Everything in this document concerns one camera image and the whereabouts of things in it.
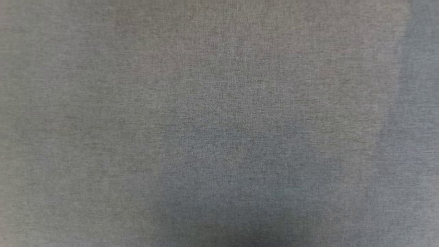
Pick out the grey fabric sofa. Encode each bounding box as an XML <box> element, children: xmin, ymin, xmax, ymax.
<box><xmin>0</xmin><ymin>0</ymin><xmax>439</xmax><ymax>247</ymax></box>

